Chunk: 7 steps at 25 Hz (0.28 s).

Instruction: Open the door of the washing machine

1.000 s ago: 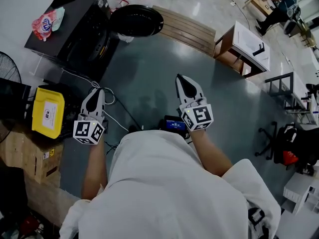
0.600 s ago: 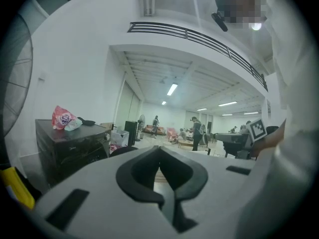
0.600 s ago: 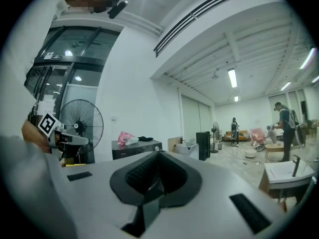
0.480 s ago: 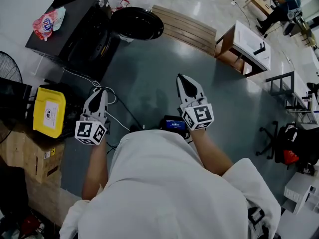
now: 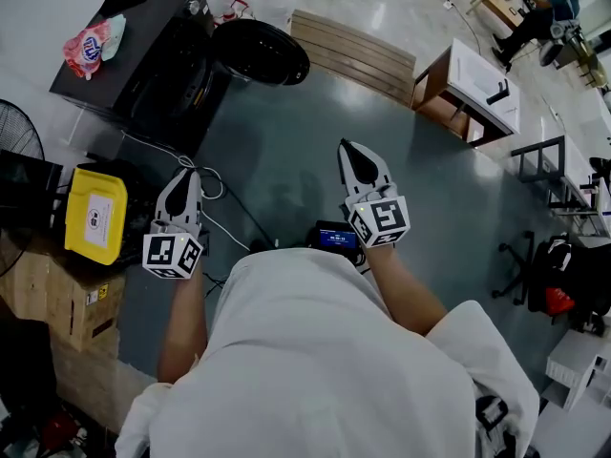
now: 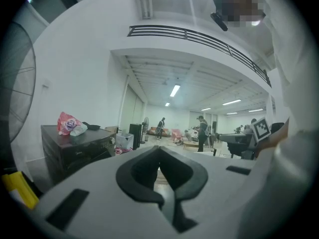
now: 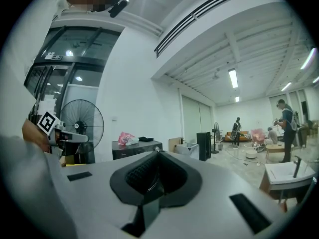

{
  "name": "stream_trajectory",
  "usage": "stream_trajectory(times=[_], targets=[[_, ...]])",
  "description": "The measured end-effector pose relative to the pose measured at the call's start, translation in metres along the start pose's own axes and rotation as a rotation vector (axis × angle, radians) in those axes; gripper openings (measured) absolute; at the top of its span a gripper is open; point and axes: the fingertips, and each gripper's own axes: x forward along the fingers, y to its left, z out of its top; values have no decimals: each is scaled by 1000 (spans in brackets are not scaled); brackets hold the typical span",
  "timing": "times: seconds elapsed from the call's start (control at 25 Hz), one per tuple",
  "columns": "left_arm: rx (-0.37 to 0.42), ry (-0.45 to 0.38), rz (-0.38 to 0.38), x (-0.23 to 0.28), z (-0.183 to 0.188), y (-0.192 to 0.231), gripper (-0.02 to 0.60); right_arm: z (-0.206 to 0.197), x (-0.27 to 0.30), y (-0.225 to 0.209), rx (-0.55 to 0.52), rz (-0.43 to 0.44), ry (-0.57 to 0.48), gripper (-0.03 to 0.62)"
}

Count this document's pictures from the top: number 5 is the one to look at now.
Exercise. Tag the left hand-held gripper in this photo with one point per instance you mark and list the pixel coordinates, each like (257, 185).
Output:
(172, 251)

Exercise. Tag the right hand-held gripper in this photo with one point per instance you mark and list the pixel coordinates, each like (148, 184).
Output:
(379, 222)

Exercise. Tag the black washing machine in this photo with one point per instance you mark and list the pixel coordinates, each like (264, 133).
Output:
(143, 65)

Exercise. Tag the round black washing machine door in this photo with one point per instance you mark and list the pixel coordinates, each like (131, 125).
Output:
(260, 53)

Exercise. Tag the person's right forearm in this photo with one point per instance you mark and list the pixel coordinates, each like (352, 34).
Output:
(401, 289)

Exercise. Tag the person's left forearm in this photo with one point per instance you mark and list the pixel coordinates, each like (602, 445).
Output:
(183, 322)

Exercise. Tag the black device with blue screen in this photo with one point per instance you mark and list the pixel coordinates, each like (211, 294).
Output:
(336, 239)

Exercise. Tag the yellow plastic bin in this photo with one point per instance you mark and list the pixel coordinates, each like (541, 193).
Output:
(95, 217)

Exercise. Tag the wooden slat panel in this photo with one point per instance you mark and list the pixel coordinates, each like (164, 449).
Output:
(353, 57)

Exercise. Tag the wooden table with white top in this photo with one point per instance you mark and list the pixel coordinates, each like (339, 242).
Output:
(477, 77)

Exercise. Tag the black box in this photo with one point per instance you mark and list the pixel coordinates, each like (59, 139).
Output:
(26, 184)

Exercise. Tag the black tool on stand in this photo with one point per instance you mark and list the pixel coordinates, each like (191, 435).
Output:
(499, 92)

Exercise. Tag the large cardboard box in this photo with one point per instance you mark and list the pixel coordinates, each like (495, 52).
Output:
(52, 294)

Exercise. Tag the pink detergent bag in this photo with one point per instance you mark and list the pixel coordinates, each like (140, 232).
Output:
(90, 48)

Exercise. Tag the black standing fan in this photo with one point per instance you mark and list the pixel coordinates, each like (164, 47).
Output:
(16, 131)

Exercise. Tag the black office chair base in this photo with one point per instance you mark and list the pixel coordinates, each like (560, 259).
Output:
(518, 270)

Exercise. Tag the person's white shirt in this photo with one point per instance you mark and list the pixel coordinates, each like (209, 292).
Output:
(310, 365)

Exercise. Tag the grey office chair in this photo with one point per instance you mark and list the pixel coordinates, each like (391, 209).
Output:
(563, 41)

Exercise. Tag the white shelf unit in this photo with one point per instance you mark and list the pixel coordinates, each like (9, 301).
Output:
(577, 370)

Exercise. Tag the black metal frame table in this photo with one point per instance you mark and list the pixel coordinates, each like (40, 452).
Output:
(549, 160)

